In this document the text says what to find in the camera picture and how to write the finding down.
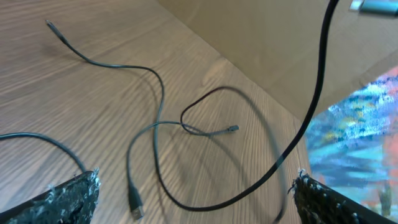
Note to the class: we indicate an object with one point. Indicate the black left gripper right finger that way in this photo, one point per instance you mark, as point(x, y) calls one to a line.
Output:
point(318, 204)

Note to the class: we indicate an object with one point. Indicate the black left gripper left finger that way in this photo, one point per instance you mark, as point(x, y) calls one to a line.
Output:
point(73, 201)

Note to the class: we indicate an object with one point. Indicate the colourful patterned cloth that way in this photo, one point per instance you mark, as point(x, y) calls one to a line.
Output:
point(352, 146)

